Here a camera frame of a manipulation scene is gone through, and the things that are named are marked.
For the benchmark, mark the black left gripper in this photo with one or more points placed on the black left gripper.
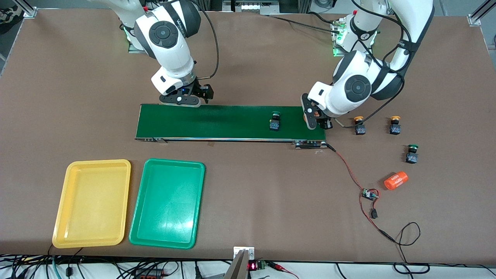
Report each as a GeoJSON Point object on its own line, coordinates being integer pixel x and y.
{"type": "Point", "coordinates": [324, 123]}

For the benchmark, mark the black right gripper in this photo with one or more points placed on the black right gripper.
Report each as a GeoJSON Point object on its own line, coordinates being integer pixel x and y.
{"type": "Point", "coordinates": [197, 90]}

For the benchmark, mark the yellow push button switch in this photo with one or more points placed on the yellow push button switch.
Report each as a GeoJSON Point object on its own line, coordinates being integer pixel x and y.
{"type": "Point", "coordinates": [360, 128]}
{"type": "Point", "coordinates": [395, 128]}

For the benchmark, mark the green push button switch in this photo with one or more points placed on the green push button switch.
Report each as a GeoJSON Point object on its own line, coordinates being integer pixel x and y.
{"type": "Point", "coordinates": [412, 156]}
{"type": "Point", "coordinates": [274, 124]}

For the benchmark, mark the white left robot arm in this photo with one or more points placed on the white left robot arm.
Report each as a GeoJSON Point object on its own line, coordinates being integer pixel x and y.
{"type": "Point", "coordinates": [356, 87]}

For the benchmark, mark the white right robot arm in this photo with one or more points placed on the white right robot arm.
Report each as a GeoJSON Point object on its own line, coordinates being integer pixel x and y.
{"type": "Point", "coordinates": [166, 35]}

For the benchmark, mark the green conveyor belt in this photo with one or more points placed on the green conveyor belt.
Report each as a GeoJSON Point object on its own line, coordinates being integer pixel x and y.
{"type": "Point", "coordinates": [232, 122]}

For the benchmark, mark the small green circuit board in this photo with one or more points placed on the small green circuit board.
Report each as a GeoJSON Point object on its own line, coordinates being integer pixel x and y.
{"type": "Point", "coordinates": [370, 194]}

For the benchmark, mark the small black inline connector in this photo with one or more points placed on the small black inline connector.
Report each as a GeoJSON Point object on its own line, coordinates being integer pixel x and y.
{"type": "Point", "coordinates": [374, 213]}

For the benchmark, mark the green plastic tray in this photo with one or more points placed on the green plastic tray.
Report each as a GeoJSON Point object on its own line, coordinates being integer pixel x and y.
{"type": "Point", "coordinates": [166, 205]}

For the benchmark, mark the red alligator clip lead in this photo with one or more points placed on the red alligator clip lead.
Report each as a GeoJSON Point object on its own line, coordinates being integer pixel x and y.
{"type": "Point", "coordinates": [281, 267]}

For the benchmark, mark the yellow plastic tray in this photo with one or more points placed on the yellow plastic tray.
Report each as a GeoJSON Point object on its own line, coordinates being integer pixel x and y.
{"type": "Point", "coordinates": [93, 201]}

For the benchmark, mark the red digit display module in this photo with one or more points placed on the red digit display module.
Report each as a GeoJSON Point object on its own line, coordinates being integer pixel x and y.
{"type": "Point", "coordinates": [254, 266]}

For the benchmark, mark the grey metal stand pole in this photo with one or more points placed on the grey metal stand pole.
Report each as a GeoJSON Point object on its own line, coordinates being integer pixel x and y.
{"type": "Point", "coordinates": [237, 267]}

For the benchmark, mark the black red power strip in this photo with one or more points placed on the black red power strip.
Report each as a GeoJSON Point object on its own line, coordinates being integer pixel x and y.
{"type": "Point", "coordinates": [151, 274]}

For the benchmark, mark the patterned shoe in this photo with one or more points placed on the patterned shoe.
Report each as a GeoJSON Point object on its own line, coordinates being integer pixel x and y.
{"type": "Point", "coordinates": [9, 16]}

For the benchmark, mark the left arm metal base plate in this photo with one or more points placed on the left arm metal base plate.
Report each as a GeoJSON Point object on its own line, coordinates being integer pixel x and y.
{"type": "Point", "coordinates": [366, 54]}

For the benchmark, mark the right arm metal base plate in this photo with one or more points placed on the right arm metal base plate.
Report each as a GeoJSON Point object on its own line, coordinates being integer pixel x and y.
{"type": "Point", "coordinates": [135, 48]}

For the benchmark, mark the silver metal clamp bracket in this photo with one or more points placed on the silver metal clamp bracket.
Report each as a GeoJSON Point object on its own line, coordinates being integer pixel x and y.
{"type": "Point", "coordinates": [244, 250]}

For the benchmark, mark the aluminium frame post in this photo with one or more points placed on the aluminium frame post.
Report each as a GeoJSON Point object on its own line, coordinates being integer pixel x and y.
{"type": "Point", "coordinates": [476, 17]}

